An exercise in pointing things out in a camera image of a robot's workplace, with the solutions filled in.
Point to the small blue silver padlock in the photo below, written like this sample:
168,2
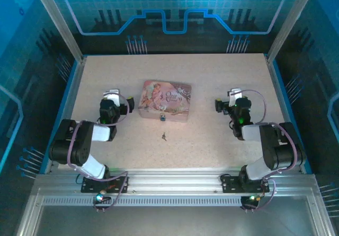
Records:
162,117

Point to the pink illustrated tin box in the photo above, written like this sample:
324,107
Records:
165,98

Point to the small metal key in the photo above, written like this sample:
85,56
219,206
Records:
164,136

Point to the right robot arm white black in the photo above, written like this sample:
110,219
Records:
275,146

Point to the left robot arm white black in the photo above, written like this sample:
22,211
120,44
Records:
82,148

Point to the controller board with green LED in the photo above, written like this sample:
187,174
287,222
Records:
251,199
100,197

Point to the grey metal front panel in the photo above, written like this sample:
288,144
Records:
169,221

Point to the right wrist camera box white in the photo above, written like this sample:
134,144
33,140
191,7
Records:
235,95

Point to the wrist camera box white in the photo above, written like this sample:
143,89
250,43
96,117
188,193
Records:
235,95
112,95

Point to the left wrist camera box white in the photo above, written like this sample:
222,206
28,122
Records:
112,95

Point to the aluminium side rail blue edge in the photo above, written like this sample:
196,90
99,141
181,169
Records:
288,114
66,114

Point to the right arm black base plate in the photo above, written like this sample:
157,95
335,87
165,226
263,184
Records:
230,184

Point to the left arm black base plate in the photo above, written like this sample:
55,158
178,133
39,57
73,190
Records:
88,187

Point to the aluminium front rail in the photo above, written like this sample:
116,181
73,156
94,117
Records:
172,180

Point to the aluminium frame post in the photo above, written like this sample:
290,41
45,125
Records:
59,21
291,21

